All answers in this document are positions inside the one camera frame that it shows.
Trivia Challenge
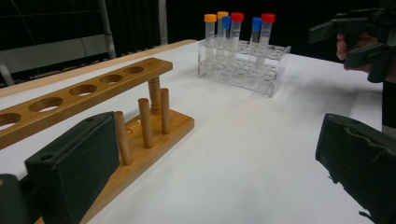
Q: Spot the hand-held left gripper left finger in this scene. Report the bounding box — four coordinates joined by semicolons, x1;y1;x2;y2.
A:
24;111;120;224

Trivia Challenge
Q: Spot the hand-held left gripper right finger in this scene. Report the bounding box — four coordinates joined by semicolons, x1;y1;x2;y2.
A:
315;113;396;224

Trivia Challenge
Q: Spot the red cap test tube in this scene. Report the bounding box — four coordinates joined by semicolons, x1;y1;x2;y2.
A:
261;12;276;68
230;12;246;68

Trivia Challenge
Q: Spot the blue cap test tube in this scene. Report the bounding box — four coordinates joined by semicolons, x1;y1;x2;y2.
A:
251;17;262;60
221;16;233;54

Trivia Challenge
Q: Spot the wooden test tube rack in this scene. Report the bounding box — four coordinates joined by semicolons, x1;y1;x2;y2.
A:
0;57;195;224

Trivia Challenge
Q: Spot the orange cap test tube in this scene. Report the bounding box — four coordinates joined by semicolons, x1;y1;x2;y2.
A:
204;13;218;63
217;10;229;48

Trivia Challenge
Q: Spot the grey metal stand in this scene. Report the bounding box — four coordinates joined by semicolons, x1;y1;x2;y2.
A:
0;0;169;88

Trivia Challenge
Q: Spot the white table mat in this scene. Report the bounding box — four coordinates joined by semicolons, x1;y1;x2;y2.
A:
0;41;384;224

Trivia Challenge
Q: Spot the black curtain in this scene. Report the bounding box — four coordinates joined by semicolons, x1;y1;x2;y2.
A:
0;0;396;63

